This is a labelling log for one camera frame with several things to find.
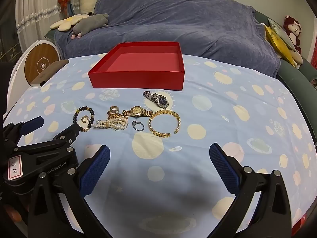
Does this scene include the dark grey case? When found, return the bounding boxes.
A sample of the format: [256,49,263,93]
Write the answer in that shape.
[30,59,70,88]

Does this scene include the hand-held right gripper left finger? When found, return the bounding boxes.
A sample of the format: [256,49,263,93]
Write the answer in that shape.
[28,144,111,238]

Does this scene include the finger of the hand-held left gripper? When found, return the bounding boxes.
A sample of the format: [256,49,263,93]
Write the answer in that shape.
[13,125,83,159]
[2,116,45,140]

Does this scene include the grey-green cushion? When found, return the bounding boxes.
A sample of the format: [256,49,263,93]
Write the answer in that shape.
[267,18,296,51]

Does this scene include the silver wristwatch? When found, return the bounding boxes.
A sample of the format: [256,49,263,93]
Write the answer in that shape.
[143,91,169,109]

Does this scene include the round white wooden-faced device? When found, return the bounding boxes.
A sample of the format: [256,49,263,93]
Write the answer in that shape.
[6,39,60,105]

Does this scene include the red cardboard box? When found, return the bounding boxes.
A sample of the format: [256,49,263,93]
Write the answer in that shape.
[88,42,185,91]

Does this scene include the pearl bracelet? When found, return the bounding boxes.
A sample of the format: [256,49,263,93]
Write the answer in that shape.
[92,116,128,131]

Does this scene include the gold cushion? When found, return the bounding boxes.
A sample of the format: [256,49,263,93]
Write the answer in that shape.
[264,23,298,67]

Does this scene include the spotted light blue cloth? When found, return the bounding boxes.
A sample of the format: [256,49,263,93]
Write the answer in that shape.
[2,54,317,238]

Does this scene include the green sofa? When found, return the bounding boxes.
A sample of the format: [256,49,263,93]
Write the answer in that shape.
[255,11,317,139]

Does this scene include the cream flower pillow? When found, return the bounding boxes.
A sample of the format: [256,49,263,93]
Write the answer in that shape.
[50,14,90,32]

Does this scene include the gold wristwatch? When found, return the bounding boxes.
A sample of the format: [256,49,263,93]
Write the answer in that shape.
[122,106,153,117]

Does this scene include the gold bead chain with pendant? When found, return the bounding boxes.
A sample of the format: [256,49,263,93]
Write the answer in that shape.
[107,110,124,119]

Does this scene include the dark bead bracelet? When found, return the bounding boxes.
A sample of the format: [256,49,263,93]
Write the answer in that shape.
[73,107,95,132]

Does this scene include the gold bangle bracelet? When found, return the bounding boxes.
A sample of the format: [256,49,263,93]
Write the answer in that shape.
[148,109,181,137]

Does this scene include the person's left hand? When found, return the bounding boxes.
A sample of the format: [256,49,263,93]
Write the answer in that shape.
[0,204,23,223]

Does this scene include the white sheer curtain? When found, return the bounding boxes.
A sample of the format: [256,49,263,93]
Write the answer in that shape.
[15,0,75,50]

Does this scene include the grey plush toy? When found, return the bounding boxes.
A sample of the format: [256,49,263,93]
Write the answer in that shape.
[71,13,109,39]

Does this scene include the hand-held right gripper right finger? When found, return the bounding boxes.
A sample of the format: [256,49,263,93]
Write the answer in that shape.
[209,143,292,238]

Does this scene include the monkey plush toy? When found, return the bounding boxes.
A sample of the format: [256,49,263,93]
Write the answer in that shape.
[283,15,303,54]

